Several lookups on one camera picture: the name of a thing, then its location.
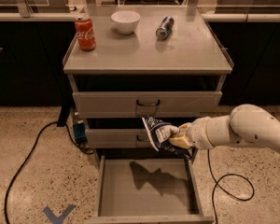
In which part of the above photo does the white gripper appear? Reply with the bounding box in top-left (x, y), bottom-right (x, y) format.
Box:
top-left (169, 117), bottom-right (213, 149)

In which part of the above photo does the blue chip bag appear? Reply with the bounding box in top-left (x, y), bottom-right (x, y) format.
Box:
top-left (142, 116), bottom-right (191, 161)

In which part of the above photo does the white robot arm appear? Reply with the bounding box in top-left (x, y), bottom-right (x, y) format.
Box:
top-left (169, 105), bottom-right (280, 154)

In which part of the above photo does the grey top drawer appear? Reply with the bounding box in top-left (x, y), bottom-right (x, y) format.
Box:
top-left (73, 91), bottom-right (222, 119)

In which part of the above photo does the grey middle drawer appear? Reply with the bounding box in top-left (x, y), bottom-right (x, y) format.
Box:
top-left (84, 127), bottom-right (209, 149)

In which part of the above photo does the grey open bottom drawer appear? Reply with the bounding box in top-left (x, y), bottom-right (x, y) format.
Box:
top-left (85, 157), bottom-right (214, 224)

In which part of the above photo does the grey metal drawer cabinet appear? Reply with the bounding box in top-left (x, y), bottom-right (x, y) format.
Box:
top-left (63, 6), bottom-right (231, 157)

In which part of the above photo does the blue power box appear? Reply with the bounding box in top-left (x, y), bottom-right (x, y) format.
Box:
top-left (71, 108), bottom-right (87, 145)

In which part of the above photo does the white ceramic bowl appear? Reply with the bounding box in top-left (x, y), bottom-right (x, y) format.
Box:
top-left (111, 10), bottom-right (140, 35)

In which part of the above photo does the red coca-cola can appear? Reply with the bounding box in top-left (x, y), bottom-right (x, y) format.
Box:
top-left (75, 16), bottom-right (96, 51)

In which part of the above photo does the blue tape floor marker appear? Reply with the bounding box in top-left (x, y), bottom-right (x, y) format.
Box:
top-left (42, 203), bottom-right (77, 224)

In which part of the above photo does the black cable right floor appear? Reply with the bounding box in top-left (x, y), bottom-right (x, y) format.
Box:
top-left (205, 149), bottom-right (256, 224)

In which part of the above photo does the black cable floor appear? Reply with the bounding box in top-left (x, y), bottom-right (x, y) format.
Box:
top-left (205, 149), bottom-right (256, 224)
top-left (3, 120), bottom-right (95, 224)

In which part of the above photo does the black middle drawer handle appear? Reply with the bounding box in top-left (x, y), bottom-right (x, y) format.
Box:
top-left (136, 135), bottom-right (149, 142)

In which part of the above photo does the black drawer handle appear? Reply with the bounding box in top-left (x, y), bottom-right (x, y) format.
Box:
top-left (136, 135), bottom-right (149, 142)
top-left (136, 99), bottom-right (161, 107)

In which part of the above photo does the black top drawer handle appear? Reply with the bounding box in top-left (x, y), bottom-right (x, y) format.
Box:
top-left (136, 99), bottom-right (161, 107)

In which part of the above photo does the black cable left floor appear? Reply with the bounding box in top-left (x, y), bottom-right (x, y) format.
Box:
top-left (3, 120), bottom-right (95, 224)

